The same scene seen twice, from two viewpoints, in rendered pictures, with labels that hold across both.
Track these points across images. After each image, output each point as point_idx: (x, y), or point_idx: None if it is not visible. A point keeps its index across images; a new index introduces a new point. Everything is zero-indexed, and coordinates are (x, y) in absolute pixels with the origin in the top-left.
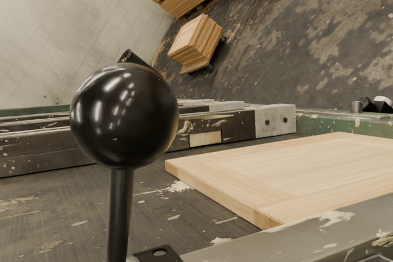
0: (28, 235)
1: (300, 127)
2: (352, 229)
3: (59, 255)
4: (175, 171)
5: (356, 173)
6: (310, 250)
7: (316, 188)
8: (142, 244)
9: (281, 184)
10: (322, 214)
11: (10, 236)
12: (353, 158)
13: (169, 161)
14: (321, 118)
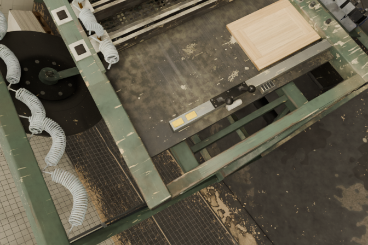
0: (207, 63)
1: None
2: (268, 76)
3: (218, 70)
4: (230, 32)
5: (278, 42)
6: (262, 81)
7: (266, 51)
8: (232, 68)
9: (259, 48)
10: (265, 71)
11: (203, 63)
12: (281, 30)
13: (228, 27)
14: None
